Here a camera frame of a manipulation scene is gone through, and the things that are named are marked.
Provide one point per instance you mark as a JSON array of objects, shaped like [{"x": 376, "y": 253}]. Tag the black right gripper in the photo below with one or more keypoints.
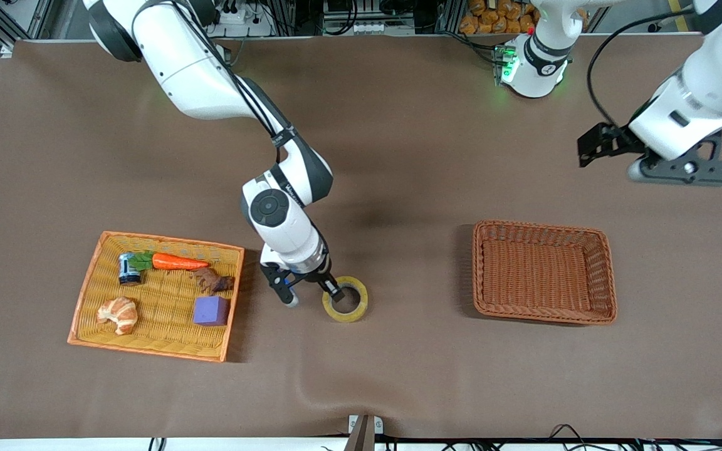
[{"x": 314, "y": 274}]

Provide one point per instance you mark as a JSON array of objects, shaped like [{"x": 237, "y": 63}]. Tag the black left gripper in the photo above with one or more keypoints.
[{"x": 619, "y": 143}]

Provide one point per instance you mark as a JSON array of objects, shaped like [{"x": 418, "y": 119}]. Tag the yellow packing tape roll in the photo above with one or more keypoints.
[{"x": 345, "y": 317}]

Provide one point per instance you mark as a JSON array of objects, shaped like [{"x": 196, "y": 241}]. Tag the brown toy piece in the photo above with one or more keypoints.
[{"x": 212, "y": 280}]

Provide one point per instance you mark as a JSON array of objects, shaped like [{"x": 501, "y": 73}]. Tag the purple cube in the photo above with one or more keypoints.
[{"x": 210, "y": 311}]

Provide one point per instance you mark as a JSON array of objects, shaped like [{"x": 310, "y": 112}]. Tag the brown wicker basket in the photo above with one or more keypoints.
[{"x": 543, "y": 275}]

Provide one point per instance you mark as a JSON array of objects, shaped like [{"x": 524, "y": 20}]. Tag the brown table cloth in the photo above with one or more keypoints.
[{"x": 398, "y": 156}]

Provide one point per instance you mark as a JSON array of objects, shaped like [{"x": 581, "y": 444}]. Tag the orange toy carrot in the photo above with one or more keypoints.
[{"x": 176, "y": 262}]

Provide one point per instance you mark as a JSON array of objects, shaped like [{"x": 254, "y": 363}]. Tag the pile of orange snacks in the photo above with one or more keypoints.
[{"x": 492, "y": 22}]

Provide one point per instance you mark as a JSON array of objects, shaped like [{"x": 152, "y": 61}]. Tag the orange yellow woven tray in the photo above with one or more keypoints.
[{"x": 160, "y": 313}]

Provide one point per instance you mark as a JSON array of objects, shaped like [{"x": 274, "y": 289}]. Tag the small dark tin can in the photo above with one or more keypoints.
[{"x": 128, "y": 270}]

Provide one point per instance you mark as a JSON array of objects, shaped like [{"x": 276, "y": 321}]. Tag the toy croissant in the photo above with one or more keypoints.
[{"x": 120, "y": 314}]

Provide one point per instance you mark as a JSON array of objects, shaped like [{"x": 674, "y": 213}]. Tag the small white socket strip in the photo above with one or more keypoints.
[{"x": 368, "y": 28}]

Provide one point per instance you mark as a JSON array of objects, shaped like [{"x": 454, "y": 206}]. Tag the white power strip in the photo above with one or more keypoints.
[{"x": 249, "y": 28}]

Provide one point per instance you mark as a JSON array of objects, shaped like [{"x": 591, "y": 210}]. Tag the aluminium frame rail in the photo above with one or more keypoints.
[{"x": 47, "y": 15}]

